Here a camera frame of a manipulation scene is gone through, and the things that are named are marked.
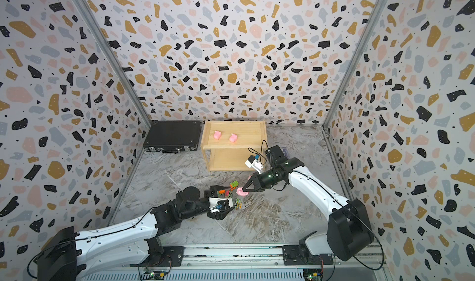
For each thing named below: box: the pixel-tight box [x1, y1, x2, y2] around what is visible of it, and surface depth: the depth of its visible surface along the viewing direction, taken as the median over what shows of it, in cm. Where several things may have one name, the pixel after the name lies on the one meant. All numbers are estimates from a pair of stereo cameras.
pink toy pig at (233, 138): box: [228, 133, 238, 143], surface depth 87 cm
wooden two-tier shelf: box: [200, 120, 268, 172], surface depth 91 cm
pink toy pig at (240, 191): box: [236, 186, 250, 198], surface depth 75 cm
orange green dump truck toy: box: [230, 180, 240, 191], surface depth 94 cm
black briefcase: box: [142, 120, 202, 155], surface depth 108 cm
